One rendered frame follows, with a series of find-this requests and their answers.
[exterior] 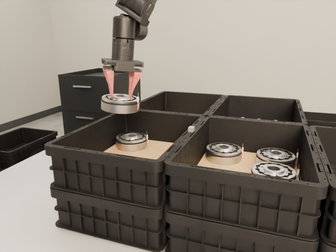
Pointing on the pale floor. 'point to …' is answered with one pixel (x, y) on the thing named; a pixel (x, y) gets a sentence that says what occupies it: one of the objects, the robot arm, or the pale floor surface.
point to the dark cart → (88, 95)
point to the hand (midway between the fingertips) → (120, 94)
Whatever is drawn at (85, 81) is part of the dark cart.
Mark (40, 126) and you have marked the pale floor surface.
